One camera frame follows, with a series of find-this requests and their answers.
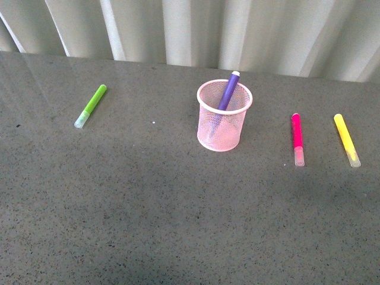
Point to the purple marker pen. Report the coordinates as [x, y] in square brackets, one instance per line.
[225, 99]

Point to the pink marker pen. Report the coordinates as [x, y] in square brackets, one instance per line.
[299, 159]

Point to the pink mesh pen cup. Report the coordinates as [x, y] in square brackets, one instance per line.
[220, 130]

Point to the green marker pen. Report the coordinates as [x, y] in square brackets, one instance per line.
[85, 114]

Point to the yellow marker pen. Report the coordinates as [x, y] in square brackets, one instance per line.
[347, 141]

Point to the white pleated curtain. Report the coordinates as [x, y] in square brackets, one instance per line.
[338, 40]

